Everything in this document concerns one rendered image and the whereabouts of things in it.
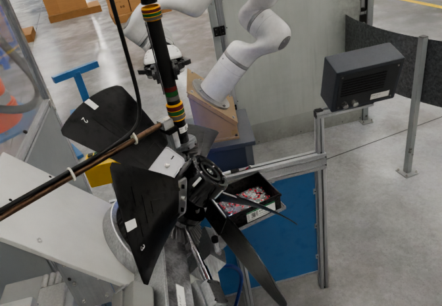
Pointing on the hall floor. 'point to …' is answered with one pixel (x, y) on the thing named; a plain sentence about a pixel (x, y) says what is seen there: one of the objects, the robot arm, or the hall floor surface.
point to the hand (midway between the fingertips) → (166, 73)
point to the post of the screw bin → (245, 285)
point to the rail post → (322, 228)
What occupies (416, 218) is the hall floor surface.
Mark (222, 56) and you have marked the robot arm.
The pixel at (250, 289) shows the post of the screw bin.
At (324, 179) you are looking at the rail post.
